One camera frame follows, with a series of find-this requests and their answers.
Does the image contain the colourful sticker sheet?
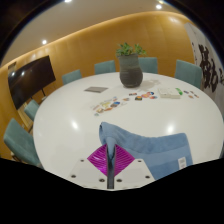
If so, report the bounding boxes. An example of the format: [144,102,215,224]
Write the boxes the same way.
[91,97,128,117]

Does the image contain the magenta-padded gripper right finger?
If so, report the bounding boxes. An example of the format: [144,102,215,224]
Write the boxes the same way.
[111,143,156,190]

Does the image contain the teal chairs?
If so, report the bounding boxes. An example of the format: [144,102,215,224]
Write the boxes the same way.
[3,57,204,167]

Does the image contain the black television screen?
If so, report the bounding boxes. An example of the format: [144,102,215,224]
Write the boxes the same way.
[7,55,57,110]

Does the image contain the dark grey potted plant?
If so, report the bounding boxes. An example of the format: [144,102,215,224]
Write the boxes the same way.
[115,42,148,89]

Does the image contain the white flat box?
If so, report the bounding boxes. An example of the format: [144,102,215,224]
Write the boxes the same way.
[157,87,181,99]

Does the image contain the white calligraphy folding screen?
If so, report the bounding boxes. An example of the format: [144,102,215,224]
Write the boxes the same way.
[184,22,224,101]

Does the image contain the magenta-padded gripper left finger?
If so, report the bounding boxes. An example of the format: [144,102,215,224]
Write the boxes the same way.
[68,143,113,189]

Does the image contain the small round colourful stickers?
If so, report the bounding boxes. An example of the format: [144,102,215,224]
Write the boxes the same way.
[128,91,158,101]

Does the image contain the light blue towel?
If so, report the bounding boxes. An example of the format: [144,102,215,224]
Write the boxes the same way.
[98,121,194,181]

